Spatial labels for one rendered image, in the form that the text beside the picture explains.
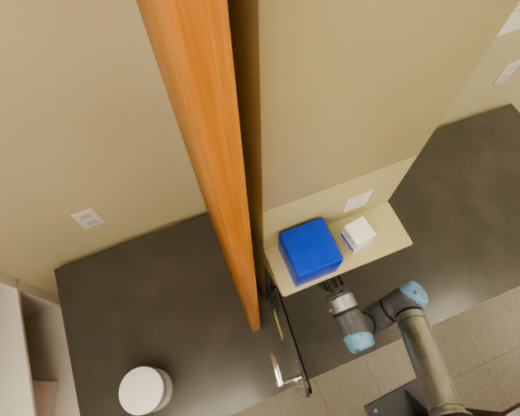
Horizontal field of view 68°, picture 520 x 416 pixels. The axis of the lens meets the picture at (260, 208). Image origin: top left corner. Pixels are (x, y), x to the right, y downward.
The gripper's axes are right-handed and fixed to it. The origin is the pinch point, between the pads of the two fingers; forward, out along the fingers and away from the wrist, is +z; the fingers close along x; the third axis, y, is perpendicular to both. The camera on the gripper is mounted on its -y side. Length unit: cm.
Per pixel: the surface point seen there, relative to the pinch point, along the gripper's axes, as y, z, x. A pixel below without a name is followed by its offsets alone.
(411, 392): -118, -71, -44
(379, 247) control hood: 29.1, -15.9, -6.6
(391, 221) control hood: 28.9, -11.5, -12.2
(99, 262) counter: -30, 27, 70
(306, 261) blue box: 38.0, -14.6, 11.8
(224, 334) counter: -28.0, -15.0, 35.1
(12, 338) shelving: -31, 12, 105
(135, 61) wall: 48, 37, 30
